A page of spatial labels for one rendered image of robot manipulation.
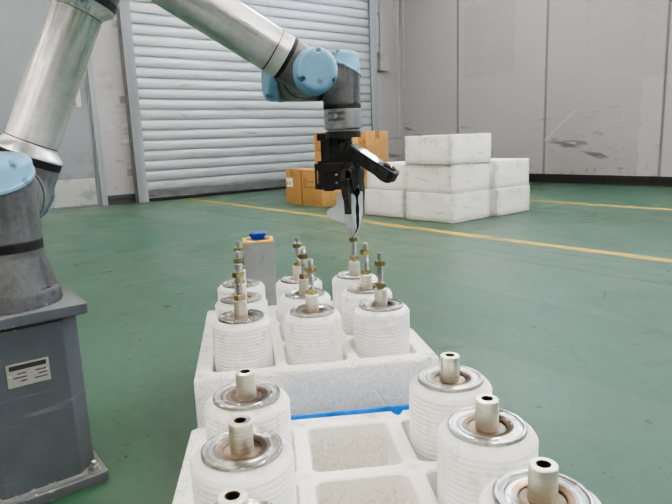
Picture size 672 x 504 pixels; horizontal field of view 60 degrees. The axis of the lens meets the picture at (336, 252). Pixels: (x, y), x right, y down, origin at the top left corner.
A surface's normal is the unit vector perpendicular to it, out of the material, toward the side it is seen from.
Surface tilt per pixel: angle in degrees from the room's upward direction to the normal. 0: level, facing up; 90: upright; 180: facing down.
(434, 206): 90
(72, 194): 90
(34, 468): 90
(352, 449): 90
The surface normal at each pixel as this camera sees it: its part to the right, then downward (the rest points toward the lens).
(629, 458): -0.04, -0.98
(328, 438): 0.11, 0.18
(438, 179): -0.78, 0.15
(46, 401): 0.61, 0.12
